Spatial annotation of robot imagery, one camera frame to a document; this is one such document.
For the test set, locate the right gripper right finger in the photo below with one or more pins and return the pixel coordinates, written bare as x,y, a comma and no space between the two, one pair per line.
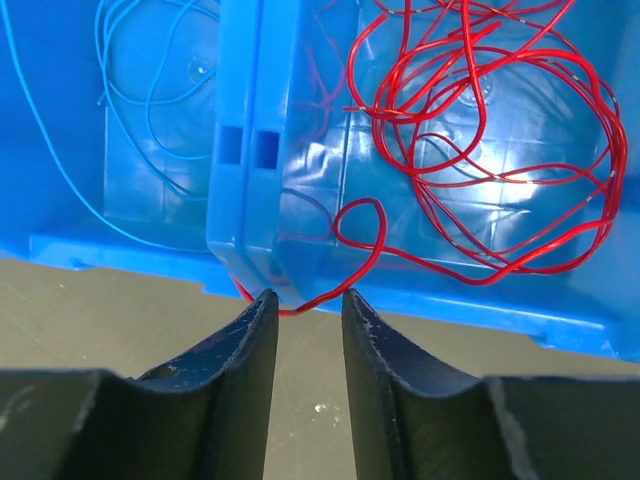
414,416

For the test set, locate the blue plastic divided bin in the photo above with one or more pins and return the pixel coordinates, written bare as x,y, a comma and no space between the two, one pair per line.
475,162

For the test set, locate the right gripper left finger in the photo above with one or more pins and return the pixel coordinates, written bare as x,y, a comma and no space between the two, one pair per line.
201,415

